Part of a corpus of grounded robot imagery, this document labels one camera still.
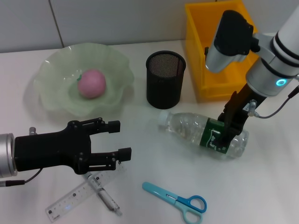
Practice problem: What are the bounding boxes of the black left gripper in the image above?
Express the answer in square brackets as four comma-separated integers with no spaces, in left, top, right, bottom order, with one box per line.
[14,118,132,175]

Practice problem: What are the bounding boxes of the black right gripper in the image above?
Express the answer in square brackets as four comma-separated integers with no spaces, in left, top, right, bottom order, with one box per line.
[216,84,267,147]

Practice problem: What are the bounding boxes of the clear green-label water bottle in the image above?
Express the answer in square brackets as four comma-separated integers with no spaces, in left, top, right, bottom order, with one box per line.
[158,111,250,160]

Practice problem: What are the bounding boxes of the pink peach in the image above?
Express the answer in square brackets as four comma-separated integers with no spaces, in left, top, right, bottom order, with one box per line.
[77,69,107,99]

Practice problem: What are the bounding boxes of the grey clear pen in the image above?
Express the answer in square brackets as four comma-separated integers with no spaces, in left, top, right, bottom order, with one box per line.
[83,172,123,217]

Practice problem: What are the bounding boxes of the blue capped scissors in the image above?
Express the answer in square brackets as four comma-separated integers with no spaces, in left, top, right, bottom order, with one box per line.
[142,182,208,224]

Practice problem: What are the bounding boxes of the clear plastic ruler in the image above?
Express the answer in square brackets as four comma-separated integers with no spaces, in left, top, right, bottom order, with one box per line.
[45,167,127,222]

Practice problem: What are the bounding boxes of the black mesh pen cup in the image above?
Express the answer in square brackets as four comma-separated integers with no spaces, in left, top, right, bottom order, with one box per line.
[145,51,187,110]

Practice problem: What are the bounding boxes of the pale green glass fruit plate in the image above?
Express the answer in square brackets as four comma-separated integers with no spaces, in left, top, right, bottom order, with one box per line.
[32,42,135,117]

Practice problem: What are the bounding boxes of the yellow plastic storage bin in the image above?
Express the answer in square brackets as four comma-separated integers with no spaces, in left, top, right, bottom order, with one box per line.
[185,0,266,103]

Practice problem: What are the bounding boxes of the right gripper cable with plugs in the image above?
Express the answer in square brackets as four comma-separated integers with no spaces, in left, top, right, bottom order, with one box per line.
[247,74,299,119]

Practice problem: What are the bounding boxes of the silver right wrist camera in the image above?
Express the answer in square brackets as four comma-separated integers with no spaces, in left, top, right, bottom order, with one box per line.
[205,9,255,73]

